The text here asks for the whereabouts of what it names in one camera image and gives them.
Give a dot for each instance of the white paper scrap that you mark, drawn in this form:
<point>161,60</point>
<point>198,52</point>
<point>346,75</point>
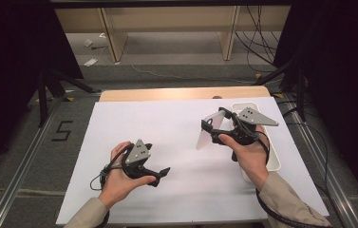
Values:
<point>90,62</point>
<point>88,42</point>

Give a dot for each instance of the person's left hand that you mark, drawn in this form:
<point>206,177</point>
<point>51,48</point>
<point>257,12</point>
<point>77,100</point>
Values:
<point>119,186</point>

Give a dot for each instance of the black metal stand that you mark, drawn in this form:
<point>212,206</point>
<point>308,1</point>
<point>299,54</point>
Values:
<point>299,91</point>
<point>43,101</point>

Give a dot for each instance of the black curtain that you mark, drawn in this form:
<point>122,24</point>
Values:
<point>341,79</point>
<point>15,63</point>

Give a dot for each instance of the white plastic storage box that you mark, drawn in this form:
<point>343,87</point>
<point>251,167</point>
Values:
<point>273,158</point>

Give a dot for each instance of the yellow tape mark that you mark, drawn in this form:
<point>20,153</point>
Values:
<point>69,99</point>
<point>278,95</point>

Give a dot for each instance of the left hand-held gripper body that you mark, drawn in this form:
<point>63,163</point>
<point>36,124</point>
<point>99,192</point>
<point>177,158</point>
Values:
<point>137,153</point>

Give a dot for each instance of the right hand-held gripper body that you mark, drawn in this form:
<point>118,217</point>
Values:
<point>254,117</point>

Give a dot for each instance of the person's right hand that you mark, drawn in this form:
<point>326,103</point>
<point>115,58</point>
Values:
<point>252,158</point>

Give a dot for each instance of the metal floor rail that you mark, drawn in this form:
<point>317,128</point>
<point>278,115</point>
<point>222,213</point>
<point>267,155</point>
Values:
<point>24,164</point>
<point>325,171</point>

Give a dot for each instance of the white board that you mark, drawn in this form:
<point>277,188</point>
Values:
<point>167,133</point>

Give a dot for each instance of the light wooden desk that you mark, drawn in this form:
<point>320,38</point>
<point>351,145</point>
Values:
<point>173,17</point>

